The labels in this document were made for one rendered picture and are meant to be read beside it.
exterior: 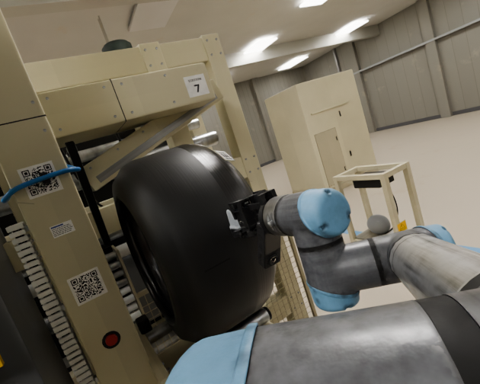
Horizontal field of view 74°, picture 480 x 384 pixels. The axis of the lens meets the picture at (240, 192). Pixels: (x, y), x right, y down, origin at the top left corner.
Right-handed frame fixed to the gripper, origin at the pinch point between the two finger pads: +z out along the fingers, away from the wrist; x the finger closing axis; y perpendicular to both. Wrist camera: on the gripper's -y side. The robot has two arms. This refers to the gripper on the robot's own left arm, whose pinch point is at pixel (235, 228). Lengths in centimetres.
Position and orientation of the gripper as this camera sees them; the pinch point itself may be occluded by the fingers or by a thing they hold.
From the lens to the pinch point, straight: 79.0
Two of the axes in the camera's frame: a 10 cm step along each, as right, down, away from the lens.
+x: -8.1, 3.7, -4.6
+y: -3.8, -9.2, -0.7
